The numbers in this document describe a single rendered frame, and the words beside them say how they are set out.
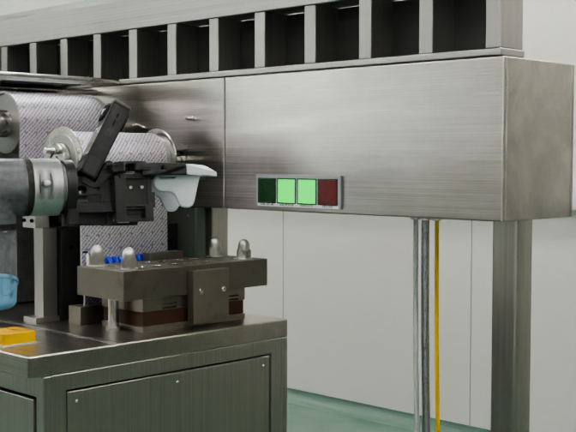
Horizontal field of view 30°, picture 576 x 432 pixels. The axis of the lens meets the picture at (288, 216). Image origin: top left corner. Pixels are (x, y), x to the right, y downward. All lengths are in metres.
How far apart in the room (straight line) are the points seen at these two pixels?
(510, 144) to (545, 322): 2.74
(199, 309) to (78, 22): 0.99
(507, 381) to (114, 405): 0.77
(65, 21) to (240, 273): 0.97
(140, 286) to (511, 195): 0.75
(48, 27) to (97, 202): 1.65
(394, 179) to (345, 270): 3.23
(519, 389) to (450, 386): 2.82
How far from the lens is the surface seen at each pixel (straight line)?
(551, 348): 4.69
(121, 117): 1.45
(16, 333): 2.11
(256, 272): 2.40
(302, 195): 2.28
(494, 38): 2.01
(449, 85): 2.05
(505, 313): 2.18
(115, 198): 1.43
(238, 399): 2.33
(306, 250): 5.50
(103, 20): 2.85
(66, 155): 2.34
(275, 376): 2.39
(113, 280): 2.19
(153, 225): 2.45
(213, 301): 2.29
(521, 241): 2.16
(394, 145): 2.12
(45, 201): 1.41
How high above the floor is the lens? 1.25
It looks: 3 degrees down
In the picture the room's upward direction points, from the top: straight up
